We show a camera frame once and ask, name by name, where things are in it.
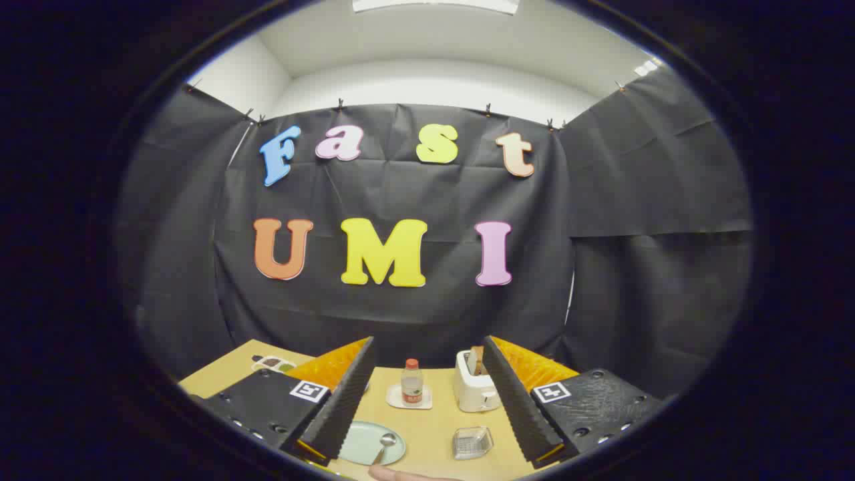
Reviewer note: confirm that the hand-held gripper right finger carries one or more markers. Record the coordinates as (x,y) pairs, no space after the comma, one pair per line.
(518,407)

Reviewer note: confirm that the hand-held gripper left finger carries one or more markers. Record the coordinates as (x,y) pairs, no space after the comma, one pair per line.
(340,407)

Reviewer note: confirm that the light green plate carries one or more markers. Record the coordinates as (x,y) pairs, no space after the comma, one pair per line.
(357,444)

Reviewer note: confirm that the white toaster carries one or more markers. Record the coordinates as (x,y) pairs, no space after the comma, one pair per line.
(471,395)

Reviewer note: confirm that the white square tray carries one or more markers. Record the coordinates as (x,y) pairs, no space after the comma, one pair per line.
(394,401)

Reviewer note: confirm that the toasted bread slice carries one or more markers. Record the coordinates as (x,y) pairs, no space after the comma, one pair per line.
(477,359)

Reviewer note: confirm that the clear water bottle red cap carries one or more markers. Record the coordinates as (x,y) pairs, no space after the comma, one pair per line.
(412,384)

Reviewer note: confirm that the small white sauce dish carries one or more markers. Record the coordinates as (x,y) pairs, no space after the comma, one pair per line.
(272,363)

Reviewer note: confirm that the ceiling light panel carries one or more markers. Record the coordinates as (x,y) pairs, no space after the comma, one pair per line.
(434,5)

